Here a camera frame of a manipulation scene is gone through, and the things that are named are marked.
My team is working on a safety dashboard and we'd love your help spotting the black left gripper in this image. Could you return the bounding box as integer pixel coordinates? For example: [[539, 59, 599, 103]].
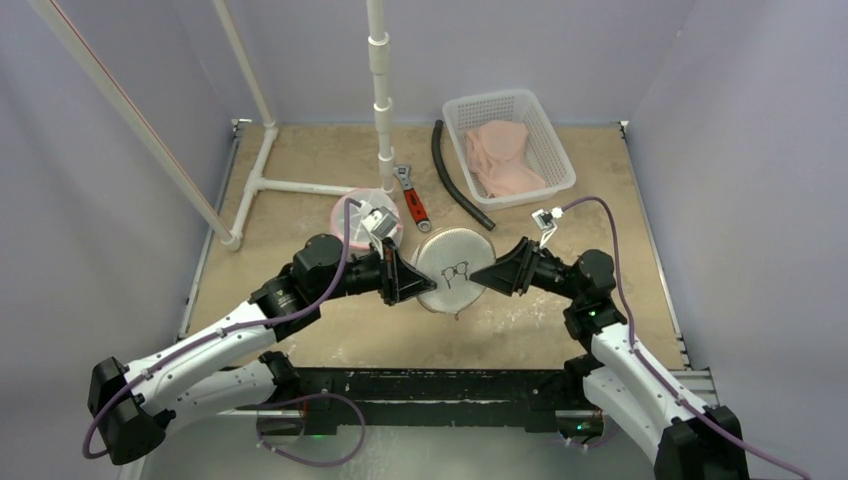
[[314, 237, 436, 306]]

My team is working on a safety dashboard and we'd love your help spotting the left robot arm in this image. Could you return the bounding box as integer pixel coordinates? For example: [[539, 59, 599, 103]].
[[82, 235, 437, 465]]

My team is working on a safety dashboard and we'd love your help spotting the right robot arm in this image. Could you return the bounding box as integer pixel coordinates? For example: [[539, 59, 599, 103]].
[[469, 238, 750, 479]]

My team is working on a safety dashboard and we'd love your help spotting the pink-rimmed mesh laundry bag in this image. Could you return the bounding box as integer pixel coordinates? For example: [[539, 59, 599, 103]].
[[329, 189, 403, 252]]

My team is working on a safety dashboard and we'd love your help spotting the pink bra in basket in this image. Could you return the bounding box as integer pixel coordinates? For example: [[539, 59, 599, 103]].
[[465, 120, 547, 198]]

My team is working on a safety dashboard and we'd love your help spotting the white plastic basket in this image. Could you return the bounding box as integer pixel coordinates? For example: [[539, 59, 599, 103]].
[[442, 89, 576, 212]]

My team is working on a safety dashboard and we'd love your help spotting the red-handled adjustable wrench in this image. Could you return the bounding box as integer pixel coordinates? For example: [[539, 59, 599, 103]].
[[394, 164, 432, 233]]

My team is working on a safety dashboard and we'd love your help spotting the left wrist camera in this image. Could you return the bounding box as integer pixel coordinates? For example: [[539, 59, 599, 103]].
[[361, 207, 399, 248]]

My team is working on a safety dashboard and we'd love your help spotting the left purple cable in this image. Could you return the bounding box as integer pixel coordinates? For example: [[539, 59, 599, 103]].
[[82, 197, 364, 460]]

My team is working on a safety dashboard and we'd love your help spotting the black corrugated hose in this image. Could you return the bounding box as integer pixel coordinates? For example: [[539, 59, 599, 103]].
[[431, 119, 497, 232]]

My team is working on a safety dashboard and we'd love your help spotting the white PVC pipe frame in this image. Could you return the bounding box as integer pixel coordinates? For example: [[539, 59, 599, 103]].
[[30, 0, 396, 251]]

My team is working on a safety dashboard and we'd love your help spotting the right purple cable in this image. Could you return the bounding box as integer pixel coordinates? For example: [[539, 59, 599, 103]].
[[560, 195, 812, 480]]

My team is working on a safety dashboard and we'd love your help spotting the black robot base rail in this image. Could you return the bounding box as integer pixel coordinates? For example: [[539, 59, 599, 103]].
[[254, 367, 594, 435]]

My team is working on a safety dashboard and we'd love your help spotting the loose purple cable at base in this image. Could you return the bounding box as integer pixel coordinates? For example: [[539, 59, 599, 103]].
[[255, 392, 367, 468]]

